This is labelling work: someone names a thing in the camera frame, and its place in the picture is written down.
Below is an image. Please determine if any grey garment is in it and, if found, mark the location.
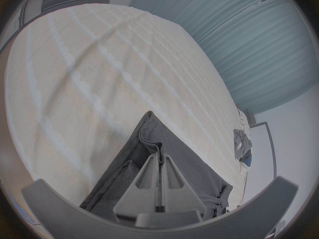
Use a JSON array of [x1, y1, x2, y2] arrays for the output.
[[233, 129, 253, 161]]

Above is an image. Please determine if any grey bedside table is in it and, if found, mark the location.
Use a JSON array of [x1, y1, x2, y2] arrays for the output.
[[245, 110, 256, 125]]

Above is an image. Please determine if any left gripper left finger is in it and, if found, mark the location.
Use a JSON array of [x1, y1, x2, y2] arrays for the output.
[[113, 153, 161, 216]]

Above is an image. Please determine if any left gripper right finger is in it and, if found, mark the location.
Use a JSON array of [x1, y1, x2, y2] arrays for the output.
[[161, 155, 207, 216]]

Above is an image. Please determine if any bed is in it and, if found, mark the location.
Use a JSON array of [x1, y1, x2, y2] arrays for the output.
[[4, 3, 277, 208]]

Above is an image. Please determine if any black T-shirt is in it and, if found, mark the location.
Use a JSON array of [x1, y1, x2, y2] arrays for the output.
[[79, 111, 233, 220]]

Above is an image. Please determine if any blue-green curtain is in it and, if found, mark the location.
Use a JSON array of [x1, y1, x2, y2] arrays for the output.
[[130, 0, 319, 114]]

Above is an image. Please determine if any white printed pillow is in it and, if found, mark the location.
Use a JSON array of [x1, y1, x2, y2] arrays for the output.
[[237, 109, 250, 131]]

